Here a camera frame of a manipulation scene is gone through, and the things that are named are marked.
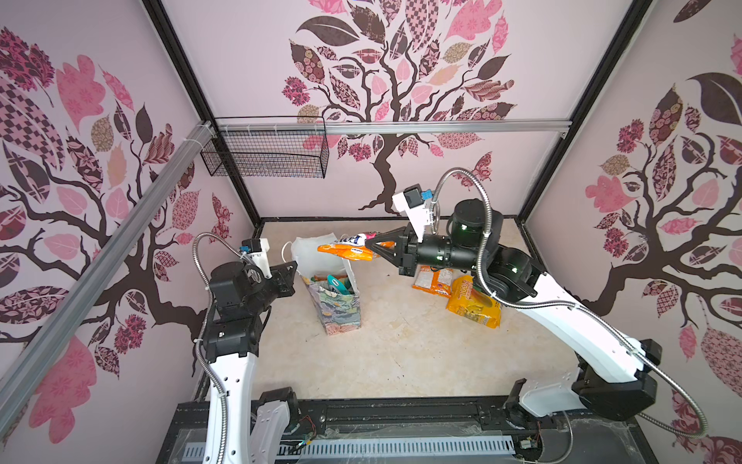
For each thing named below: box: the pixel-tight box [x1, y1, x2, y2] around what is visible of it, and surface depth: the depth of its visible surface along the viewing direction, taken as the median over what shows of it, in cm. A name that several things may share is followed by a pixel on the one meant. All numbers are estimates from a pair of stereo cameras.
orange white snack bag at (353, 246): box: [316, 232, 380, 261], surface depth 53 cm
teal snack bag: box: [326, 274, 351, 295], surface depth 81 cm
